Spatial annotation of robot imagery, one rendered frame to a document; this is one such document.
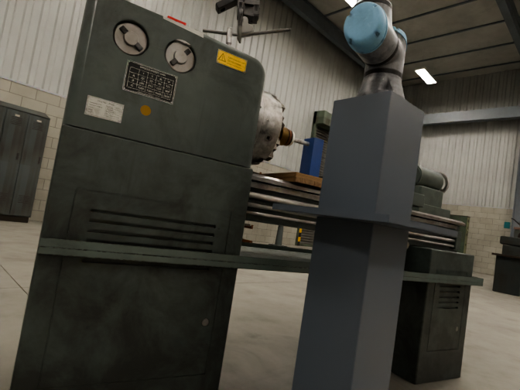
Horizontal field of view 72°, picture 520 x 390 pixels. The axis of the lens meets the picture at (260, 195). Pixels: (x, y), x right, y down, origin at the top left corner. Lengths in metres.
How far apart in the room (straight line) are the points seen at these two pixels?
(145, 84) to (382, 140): 0.70
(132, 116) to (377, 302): 0.88
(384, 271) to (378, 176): 0.27
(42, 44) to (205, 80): 7.12
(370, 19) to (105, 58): 0.74
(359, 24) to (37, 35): 7.47
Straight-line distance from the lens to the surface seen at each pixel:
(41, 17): 8.36
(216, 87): 1.24
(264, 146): 1.45
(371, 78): 1.20
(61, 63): 8.26
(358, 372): 1.09
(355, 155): 1.08
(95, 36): 1.18
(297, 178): 1.46
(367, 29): 1.10
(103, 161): 1.11
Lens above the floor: 0.69
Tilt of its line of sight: 4 degrees up
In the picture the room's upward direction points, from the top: 9 degrees clockwise
